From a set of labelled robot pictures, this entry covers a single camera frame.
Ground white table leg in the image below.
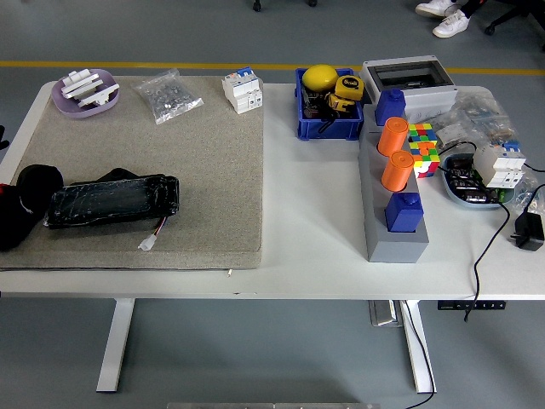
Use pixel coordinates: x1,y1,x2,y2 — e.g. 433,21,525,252
399,300,438,395
95,297,136,393

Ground clear bag of screws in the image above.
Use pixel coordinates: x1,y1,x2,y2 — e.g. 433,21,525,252
130,67,204,125

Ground light blue tray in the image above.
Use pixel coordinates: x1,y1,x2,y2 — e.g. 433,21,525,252
439,153,516,210

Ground white circuit breaker blue lever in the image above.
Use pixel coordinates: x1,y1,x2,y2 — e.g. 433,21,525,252
221,66,264,115
472,140,528,189

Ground black adapter cord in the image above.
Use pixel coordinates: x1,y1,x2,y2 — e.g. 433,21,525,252
521,183,545,214

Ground long black cable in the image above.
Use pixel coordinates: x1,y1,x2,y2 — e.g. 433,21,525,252
437,141,511,323

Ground black display panel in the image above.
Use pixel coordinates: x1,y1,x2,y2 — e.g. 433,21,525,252
43,168,181,230

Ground dark electronic parts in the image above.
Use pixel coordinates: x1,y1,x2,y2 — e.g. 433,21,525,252
446,156,502,202

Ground black table control panel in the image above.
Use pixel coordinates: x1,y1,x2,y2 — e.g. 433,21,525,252
437,300,508,311

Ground large clear bag of parts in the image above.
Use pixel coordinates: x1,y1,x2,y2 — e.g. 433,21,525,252
433,89,523,150

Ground grey holder block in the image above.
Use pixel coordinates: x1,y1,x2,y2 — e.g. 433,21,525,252
357,123,430,264

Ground dark brown part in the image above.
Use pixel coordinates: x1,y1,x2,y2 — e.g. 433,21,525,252
302,91,329,120

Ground blue plastic bin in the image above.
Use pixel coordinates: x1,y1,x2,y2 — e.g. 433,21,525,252
294,67,365,141

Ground blue block with knob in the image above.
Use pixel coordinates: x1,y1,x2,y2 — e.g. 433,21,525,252
374,88,406,127
384,192,426,234

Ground purple tray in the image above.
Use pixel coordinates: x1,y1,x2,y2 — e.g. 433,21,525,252
50,68,121,119

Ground grey metal control box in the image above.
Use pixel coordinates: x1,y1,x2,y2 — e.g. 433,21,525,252
368,300,404,328

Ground grey enclosure box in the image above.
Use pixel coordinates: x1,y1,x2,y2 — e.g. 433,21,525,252
360,55,459,123

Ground person's leg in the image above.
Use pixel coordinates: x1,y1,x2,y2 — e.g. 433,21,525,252
450,0,489,19

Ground multicolour puzzle cube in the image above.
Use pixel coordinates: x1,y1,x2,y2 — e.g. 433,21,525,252
407,122,442,179

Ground person's foot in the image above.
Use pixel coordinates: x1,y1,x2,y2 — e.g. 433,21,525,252
415,0,452,18
433,10,469,38

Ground black office chair base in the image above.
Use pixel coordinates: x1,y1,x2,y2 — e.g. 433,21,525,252
484,0,545,36

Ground orange cylinder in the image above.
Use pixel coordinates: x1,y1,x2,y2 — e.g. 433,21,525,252
377,117,410,158
381,150,415,193

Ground small clear bag of parts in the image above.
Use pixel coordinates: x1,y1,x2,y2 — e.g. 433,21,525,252
506,161,545,216

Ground grey-brown mat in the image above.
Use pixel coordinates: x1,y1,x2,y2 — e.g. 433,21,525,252
0,75,265,271

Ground yellow black tape measure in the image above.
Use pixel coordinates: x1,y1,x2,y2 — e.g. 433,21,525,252
325,75,366,115

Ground yellow round object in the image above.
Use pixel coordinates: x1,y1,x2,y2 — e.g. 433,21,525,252
301,63,340,94

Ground black power adapter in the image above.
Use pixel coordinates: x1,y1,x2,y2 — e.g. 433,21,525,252
509,211,545,251

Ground black rag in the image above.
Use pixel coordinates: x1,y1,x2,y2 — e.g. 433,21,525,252
0,164,65,252

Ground red wire with white connector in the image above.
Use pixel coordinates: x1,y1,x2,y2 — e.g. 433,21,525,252
138,215,169,251

